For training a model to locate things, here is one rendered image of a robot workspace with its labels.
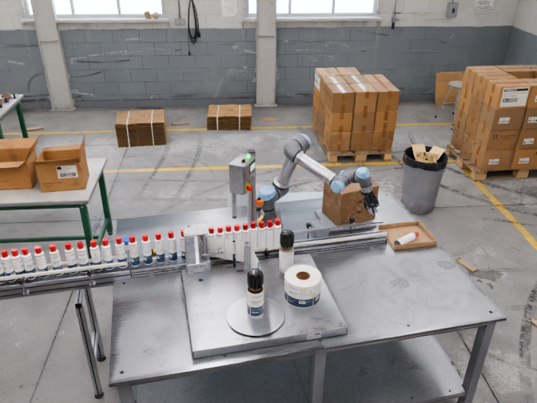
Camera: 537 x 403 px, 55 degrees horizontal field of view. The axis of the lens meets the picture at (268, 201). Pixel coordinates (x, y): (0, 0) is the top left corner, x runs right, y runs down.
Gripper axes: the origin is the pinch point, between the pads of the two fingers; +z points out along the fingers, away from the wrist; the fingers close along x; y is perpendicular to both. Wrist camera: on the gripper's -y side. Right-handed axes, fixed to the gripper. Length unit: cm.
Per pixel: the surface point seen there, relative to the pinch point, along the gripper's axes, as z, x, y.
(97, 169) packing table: -38, -184, -163
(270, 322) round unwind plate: -13, -84, 68
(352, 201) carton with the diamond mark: -1.2, -7.2, -18.7
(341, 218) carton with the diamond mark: 7.3, -17.7, -17.4
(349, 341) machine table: 6, -50, 83
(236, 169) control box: -68, -69, -1
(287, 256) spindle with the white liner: -21, -63, 33
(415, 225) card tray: 34.3, 30.1, -12.2
